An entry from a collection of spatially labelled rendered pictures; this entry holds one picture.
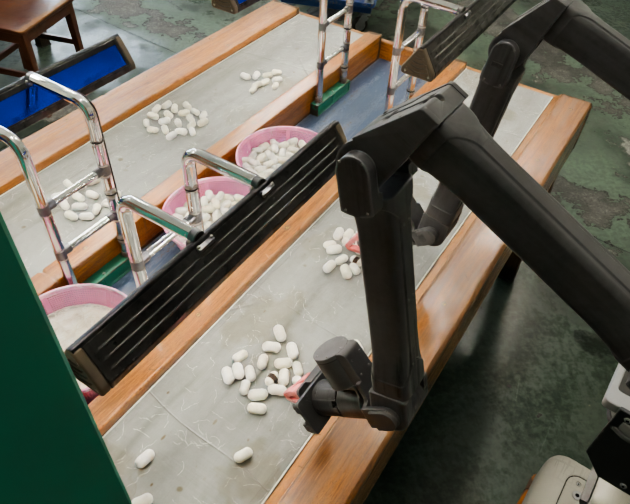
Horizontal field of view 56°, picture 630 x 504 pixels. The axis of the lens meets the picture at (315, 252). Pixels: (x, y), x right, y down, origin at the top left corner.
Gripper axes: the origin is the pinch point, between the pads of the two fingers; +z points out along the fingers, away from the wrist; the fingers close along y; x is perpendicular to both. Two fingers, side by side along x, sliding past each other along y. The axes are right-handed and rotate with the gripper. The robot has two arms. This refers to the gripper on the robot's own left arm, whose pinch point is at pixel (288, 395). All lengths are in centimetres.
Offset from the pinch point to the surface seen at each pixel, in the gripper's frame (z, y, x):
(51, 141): 77, -29, -60
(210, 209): 41, -35, -26
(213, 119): 59, -66, -42
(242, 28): 77, -113, -62
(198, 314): 23.8, -7.2, -14.1
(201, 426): 13.8, 10.2, -1.9
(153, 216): -1.9, 2.1, -38.3
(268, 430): 6.0, 4.1, 4.8
